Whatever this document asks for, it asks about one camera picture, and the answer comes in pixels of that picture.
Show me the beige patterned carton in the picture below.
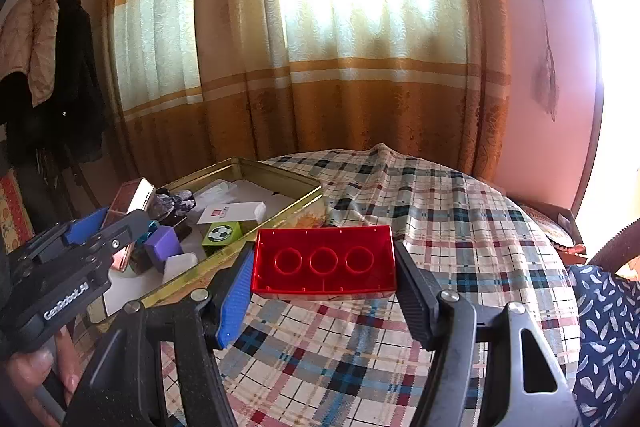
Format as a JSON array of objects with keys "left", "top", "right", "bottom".
[{"left": 196, "top": 202, "right": 267, "bottom": 228}]

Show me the green block with ball print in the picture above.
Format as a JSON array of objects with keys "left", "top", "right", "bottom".
[{"left": 201, "top": 221, "right": 244, "bottom": 260}]

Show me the blue feather-print cushion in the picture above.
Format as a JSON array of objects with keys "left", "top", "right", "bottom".
[{"left": 567, "top": 264, "right": 640, "bottom": 427}]

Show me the white square box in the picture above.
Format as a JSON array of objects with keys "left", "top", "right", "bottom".
[{"left": 162, "top": 252, "right": 201, "bottom": 285}]

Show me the brown wooden chair back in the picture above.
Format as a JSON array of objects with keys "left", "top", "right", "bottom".
[{"left": 587, "top": 217, "right": 640, "bottom": 268}]

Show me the hanging tassel ornament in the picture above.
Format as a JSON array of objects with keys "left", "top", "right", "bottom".
[{"left": 532, "top": 0, "right": 558, "bottom": 122}]

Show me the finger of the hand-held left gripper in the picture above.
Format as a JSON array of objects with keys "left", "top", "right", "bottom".
[
  {"left": 7, "top": 206, "right": 112, "bottom": 269},
  {"left": 72, "top": 209, "right": 149, "bottom": 260}
]

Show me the wooden door frame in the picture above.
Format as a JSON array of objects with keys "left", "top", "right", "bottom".
[{"left": 555, "top": 0, "right": 606, "bottom": 218}]

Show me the grey speckled pouch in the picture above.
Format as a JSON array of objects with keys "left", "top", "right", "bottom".
[{"left": 147, "top": 188, "right": 197, "bottom": 228}]

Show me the clear plastic case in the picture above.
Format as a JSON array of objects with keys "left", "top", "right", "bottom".
[{"left": 192, "top": 181, "right": 241, "bottom": 208}]

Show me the teal building brick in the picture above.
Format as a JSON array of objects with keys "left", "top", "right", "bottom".
[{"left": 134, "top": 219, "right": 158, "bottom": 253}]

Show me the orange patterned cloth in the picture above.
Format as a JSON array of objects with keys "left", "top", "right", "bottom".
[{"left": 0, "top": 172, "right": 36, "bottom": 253}]

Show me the person's left hand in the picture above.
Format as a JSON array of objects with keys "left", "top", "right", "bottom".
[{"left": 7, "top": 329, "right": 82, "bottom": 413}]

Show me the black coat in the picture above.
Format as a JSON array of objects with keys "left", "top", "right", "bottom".
[{"left": 0, "top": 0, "right": 110, "bottom": 168}]

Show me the red building brick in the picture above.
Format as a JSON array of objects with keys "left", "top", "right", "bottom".
[{"left": 251, "top": 225, "right": 398, "bottom": 303}]

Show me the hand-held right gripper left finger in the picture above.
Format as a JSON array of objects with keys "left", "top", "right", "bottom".
[{"left": 62, "top": 243, "right": 257, "bottom": 427}]

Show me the gold tin box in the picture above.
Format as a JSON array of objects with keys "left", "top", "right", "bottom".
[{"left": 87, "top": 157, "right": 325, "bottom": 325}]

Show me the purple block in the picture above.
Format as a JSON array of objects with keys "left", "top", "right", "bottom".
[{"left": 142, "top": 225, "right": 185, "bottom": 273}]

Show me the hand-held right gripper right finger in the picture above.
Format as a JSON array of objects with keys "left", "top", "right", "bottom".
[{"left": 394, "top": 244, "right": 583, "bottom": 427}]

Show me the brown wooden box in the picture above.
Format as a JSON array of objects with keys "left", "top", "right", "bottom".
[{"left": 107, "top": 178, "right": 157, "bottom": 273}]

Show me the cream and orange curtain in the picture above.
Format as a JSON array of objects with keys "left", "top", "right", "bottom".
[{"left": 102, "top": 0, "right": 513, "bottom": 188}]

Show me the beige quilted jacket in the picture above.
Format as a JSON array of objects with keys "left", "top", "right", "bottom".
[{"left": 0, "top": 0, "right": 60, "bottom": 108}]

